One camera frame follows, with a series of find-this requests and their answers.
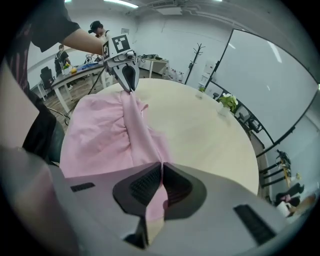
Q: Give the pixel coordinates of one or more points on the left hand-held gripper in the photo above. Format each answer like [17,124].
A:
[117,47]

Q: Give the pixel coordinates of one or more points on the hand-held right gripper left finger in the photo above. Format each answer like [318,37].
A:
[142,186]

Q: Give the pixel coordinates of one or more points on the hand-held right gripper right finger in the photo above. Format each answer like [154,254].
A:
[180,186]

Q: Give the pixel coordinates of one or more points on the pink cartoon sweatshirt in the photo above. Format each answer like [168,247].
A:
[100,135]

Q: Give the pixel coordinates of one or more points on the person's left forearm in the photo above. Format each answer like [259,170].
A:
[85,43]

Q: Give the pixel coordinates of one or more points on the person's black printed t-shirt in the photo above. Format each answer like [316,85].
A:
[50,20]

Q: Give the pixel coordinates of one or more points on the black equipment pile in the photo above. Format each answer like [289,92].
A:
[147,57]

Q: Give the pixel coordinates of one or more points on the blue cloth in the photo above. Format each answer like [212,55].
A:
[87,65]

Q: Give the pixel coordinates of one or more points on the row of clear water jugs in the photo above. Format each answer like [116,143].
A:
[175,75]

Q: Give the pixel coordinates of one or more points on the dark desk with white legs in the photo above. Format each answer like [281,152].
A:
[75,75]

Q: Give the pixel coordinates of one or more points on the yellow fruit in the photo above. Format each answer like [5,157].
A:
[73,70]

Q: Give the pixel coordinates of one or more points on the yellow-flowered potted plant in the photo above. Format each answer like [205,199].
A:
[66,69]

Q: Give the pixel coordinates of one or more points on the black coat rack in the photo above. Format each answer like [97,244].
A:
[197,57]

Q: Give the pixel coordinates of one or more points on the ceiling light panel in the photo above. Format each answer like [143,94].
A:
[120,3]

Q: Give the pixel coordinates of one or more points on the small green potted plant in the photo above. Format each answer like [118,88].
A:
[201,90]

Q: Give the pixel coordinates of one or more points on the white ceiling air conditioner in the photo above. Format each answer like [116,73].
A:
[170,10]

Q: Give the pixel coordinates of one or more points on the white water dispenser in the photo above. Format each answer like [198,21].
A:
[208,70]

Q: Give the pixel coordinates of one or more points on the person's grey-green trousers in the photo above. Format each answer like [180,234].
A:
[56,143]

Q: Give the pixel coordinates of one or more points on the white-flowered potted plant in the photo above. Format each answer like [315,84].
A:
[228,102]

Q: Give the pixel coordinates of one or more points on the yellow-top desk with black legs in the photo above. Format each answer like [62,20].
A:
[277,170]

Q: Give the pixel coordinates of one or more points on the whiteboard on black stand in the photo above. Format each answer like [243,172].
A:
[262,82]

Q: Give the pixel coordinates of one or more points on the grey wall poster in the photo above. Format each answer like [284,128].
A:
[125,30]

